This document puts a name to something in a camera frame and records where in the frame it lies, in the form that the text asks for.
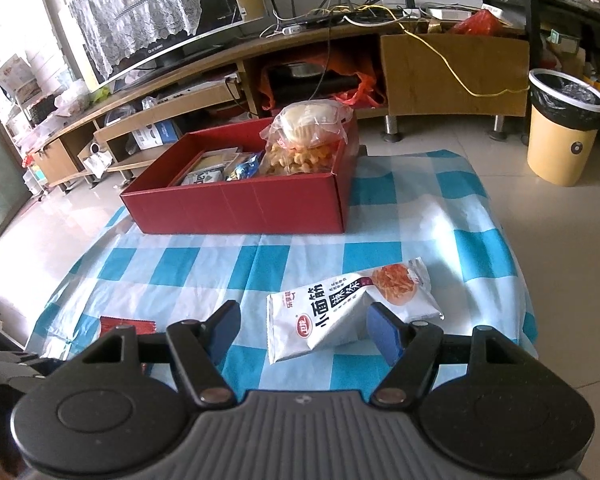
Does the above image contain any white spicy strip packet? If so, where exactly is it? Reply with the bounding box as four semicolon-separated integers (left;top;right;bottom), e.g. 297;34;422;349
266;258;444;364

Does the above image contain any yellow toast bread package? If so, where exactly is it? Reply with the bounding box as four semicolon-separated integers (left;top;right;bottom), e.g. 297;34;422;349
172;148;242;186

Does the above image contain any blue candy packet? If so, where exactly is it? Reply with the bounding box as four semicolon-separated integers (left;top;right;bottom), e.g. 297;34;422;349
225;152;263;181

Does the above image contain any waffle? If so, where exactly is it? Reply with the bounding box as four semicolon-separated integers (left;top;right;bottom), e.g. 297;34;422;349
258;138;347;177

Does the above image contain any round white cake package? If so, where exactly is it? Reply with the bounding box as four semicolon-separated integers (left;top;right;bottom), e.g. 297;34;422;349
260;99;353;150

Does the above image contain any blue white checkered tablecloth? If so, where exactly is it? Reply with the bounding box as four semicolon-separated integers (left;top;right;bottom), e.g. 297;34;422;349
27;150;538;393

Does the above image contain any red cardboard box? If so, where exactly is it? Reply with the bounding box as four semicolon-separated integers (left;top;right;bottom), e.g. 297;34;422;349
121;118;358;234

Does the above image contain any blue white carton box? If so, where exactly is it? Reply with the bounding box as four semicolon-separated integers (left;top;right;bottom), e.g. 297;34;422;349
131;119;182;151

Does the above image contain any wooden TV stand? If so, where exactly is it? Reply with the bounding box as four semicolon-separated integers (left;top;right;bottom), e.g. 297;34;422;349
31;25;530;186

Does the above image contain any orange plastic bag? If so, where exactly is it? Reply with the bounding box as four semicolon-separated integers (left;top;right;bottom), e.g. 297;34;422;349
258;50;387;110

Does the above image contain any yellow trash bin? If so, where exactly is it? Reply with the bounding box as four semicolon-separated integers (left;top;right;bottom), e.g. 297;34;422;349
527;68;600;186

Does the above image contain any television with lace cover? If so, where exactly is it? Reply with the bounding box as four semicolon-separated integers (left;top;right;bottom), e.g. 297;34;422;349
59;0;266;90

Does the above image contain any yellow cable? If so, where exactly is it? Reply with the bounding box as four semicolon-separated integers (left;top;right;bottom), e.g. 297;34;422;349
329;3;531;99

